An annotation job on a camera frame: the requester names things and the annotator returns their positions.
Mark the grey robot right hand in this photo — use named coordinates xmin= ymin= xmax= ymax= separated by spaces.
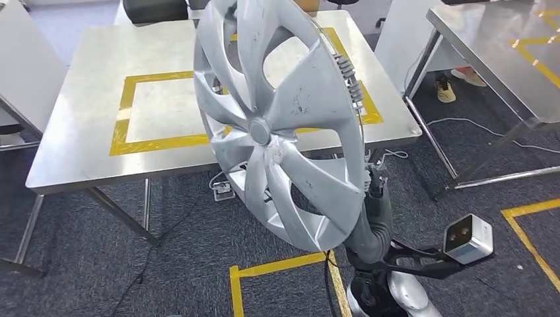
xmin=347 ymin=168 xmax=395 ymax=244

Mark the silver plastic wheel cover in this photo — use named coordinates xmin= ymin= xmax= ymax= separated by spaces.
xmin=193 ymin=0 xmax=369 ymax=252

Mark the steel workbench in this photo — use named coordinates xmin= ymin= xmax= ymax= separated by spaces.
xmin=0 ymin=141 xmax=42 ymax=153
xmin=0 ymin=9 xmax=423 ymax=279
xmin=402 ymin=0 xmax=560 ymax=200

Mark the person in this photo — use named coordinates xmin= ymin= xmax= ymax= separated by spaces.
xmin=435 ymin=66 xmax=487 ymax=104

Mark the yellow floor tape square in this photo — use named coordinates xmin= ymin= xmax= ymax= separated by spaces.
xmin=501 ymin=197 xmax=560 ymax=293

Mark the grey floor socket box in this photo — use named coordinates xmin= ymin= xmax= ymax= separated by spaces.
xmin=213 ymin=181 xmax=236 ymax=202

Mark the white board panel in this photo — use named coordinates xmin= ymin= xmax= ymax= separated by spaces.
xmin=375 ymin=0 xmax=469 ymax=95
xmin=0 ymin=0 xmax=69 ymax=134

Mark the black seat stool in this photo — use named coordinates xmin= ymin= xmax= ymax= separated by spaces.
xmin=326 ymin=0 xmax=360 ymax=11

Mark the black case yellow label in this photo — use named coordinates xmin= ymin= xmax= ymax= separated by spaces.
xmin=122 ymin=0 xmax=189 ymax=25

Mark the black camera bracket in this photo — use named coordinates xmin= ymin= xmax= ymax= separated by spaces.
xmin=345 ymin=242 xmax=465 ymax=281

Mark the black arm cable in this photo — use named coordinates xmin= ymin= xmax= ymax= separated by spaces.
xmin=324 ymin=251 xmax=337 ymax=317

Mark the white power cable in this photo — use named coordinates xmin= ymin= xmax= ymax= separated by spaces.
xmin=426 ymin=117 xmax=560 ymax=154
xmin=209 ymin=170 xmax=228 ymax=191

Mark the black floor cable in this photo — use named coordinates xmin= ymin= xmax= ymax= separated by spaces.
xmin=109 ymin=201 xmax=202 ymax=317

